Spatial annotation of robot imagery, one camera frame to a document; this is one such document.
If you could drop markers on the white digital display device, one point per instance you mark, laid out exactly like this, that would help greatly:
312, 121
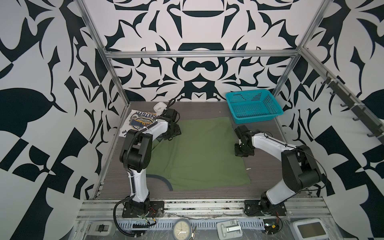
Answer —
309, 229

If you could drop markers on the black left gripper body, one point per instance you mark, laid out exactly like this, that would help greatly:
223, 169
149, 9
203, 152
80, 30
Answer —
176, 131

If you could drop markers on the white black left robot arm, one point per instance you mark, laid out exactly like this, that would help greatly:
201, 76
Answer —
136, 155

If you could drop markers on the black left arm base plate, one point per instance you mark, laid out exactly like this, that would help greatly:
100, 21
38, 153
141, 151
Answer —
151, 209

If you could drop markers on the green tank top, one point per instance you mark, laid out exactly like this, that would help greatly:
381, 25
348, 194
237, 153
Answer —
202, 157

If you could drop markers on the white plastic latch device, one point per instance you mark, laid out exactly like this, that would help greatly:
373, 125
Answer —
229, 230

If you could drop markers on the aluminium cage frame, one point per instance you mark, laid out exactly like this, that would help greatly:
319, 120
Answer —
198, 51

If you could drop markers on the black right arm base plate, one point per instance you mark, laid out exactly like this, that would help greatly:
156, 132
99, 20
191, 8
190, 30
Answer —
262, 207

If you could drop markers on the round analog clock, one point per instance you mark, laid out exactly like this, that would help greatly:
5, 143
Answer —
182, 230

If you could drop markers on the grey switch box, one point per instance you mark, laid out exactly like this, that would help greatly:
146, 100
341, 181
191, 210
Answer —
101, 229

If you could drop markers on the teal plastic basket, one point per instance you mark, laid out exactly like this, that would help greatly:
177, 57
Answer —
253, 106

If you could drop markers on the black wall hook rail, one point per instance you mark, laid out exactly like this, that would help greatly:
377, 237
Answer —
361, 111

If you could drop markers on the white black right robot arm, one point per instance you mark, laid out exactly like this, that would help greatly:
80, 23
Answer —
300, 170

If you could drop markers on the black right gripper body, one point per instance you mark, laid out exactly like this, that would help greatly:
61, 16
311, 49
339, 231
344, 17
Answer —
240, 150

